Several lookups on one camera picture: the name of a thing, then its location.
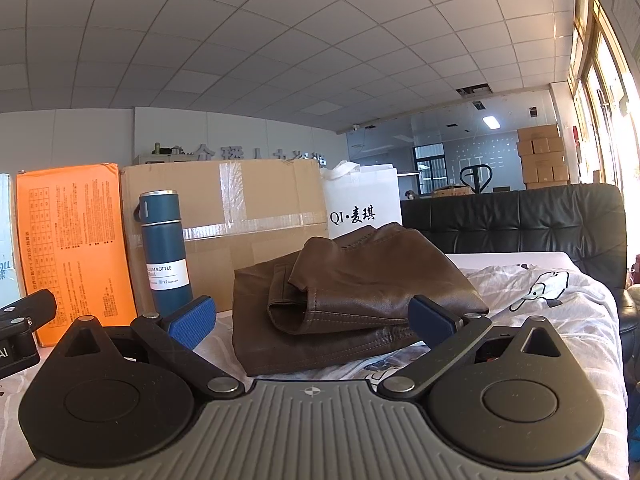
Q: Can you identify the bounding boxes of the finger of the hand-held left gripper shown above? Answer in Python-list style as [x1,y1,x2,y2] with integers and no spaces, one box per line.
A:
[0,288,59,334]

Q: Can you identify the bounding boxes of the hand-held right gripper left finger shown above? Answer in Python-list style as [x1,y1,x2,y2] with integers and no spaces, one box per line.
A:
[49,296,246,402]

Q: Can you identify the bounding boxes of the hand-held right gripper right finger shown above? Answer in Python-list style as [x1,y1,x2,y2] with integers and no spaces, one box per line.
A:
[377,295,577,402]

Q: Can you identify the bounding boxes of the brown leather pants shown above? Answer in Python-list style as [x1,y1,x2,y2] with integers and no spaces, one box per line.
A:
[232,223,490,377]

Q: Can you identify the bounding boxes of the pale blue white box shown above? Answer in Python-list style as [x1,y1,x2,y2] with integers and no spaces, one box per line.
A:
[0,172,27,302]

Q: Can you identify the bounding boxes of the orange printed box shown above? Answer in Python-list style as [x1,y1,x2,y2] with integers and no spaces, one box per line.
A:
[15,162,139,349]

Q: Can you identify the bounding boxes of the blue insulated bottle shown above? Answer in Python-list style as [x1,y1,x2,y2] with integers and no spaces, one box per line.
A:
[133,189,195,317]

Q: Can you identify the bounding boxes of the white printed bedsheet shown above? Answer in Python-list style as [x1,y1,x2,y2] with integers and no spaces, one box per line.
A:
[0,250,629,480]

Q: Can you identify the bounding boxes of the black leather sofa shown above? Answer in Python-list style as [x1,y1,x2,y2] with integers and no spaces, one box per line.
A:
[400,182,629,292]

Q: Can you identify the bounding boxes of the white shopping bag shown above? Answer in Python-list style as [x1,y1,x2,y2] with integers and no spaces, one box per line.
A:
[320,159,404,241]

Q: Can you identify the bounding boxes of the large taped cardboard box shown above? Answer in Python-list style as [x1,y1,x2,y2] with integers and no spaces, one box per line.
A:
[119,158,331,313]

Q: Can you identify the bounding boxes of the grey cabinet with ornaments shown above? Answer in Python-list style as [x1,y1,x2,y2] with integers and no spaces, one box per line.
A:
[139,143,201,166]

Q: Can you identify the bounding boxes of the black chair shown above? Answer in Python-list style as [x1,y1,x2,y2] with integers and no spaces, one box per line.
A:
[617,287,640,361]

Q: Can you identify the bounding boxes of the stack of cardboard boxes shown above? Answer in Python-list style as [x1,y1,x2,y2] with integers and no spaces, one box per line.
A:
[516,123,571,190]

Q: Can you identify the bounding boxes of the pallet jack handle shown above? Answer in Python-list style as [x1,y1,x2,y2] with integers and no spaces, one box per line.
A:
[459,164,494,195]

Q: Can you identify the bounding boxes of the window with frame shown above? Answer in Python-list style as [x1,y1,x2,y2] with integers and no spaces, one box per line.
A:
[567,0,640,186]

